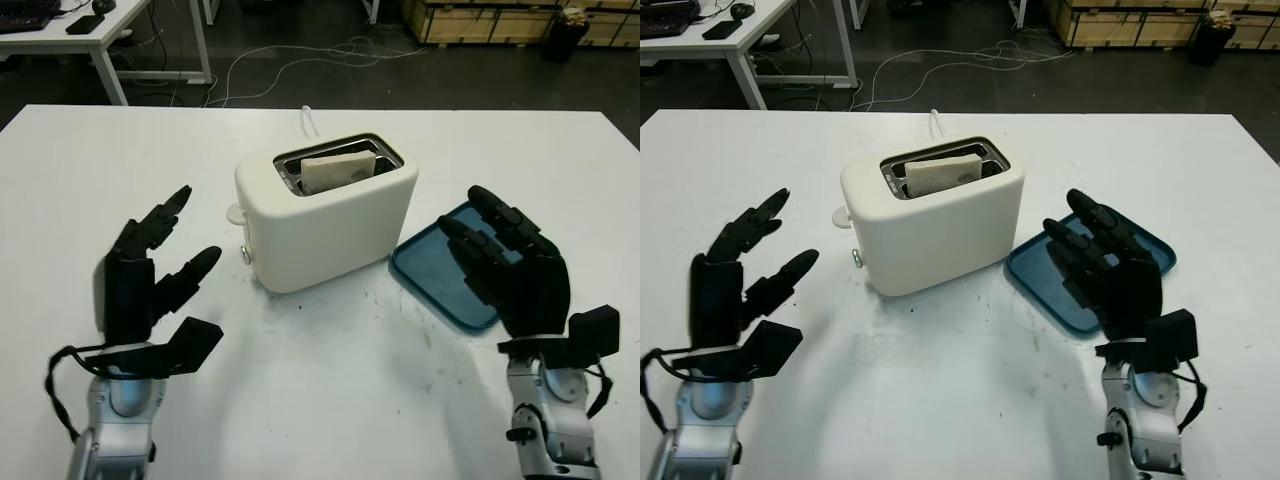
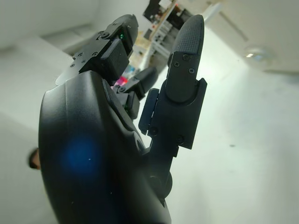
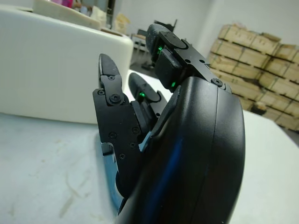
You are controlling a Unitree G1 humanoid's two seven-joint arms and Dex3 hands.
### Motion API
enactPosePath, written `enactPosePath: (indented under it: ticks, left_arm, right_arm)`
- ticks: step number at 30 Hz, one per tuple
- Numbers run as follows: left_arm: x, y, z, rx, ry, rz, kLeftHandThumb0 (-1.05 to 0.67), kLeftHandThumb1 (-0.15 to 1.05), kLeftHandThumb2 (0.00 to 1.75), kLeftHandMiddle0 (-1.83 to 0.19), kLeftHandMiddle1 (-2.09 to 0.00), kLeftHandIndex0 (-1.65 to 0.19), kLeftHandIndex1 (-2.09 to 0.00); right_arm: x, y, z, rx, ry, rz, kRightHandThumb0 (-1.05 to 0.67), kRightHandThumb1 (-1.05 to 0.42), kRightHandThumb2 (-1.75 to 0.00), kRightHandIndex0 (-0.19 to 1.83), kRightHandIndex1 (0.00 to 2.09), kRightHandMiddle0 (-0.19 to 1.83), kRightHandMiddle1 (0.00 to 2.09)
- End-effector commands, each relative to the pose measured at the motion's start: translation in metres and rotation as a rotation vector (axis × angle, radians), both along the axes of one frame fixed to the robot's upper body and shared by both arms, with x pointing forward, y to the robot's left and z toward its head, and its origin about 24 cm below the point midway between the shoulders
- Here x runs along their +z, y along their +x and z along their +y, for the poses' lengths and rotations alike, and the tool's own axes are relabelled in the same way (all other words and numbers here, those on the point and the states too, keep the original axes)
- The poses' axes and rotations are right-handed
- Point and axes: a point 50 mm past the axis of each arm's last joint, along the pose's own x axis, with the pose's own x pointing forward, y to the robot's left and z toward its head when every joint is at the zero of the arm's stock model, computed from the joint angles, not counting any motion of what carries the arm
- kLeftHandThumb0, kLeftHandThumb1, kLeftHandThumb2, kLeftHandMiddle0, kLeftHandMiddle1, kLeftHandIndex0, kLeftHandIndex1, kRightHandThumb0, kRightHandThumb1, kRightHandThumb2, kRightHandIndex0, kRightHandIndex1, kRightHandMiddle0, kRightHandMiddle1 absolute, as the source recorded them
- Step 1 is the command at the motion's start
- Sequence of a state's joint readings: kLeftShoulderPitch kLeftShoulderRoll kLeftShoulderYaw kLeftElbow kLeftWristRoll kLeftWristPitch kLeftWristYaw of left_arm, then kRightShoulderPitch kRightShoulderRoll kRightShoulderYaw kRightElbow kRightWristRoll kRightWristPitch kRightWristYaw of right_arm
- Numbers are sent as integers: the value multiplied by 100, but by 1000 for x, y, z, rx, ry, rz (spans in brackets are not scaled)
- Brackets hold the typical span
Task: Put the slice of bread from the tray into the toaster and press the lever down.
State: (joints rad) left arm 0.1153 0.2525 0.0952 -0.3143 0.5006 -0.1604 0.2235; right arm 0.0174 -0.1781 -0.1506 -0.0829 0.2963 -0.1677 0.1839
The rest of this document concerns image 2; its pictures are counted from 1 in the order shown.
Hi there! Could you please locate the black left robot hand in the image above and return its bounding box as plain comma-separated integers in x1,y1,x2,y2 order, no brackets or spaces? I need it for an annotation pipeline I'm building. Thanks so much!
37,14,208,224

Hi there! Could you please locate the white toaster lever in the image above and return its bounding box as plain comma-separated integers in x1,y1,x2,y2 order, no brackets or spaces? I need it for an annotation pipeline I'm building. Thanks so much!
203,1,222,24

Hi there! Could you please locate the silver toaster dial knob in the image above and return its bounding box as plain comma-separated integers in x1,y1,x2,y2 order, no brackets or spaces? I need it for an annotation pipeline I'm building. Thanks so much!
242,44,274,63

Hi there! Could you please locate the white two-slot toaster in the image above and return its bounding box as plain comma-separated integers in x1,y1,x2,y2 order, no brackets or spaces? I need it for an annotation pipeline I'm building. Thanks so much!
203,0,299,76

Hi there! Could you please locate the person in beige jacket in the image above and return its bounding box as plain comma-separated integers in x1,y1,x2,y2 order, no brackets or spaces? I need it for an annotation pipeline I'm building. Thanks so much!
28,148,41,170

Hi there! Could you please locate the metal shelving rack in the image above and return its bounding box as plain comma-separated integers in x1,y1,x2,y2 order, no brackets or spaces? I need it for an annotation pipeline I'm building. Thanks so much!
142,0,190,60

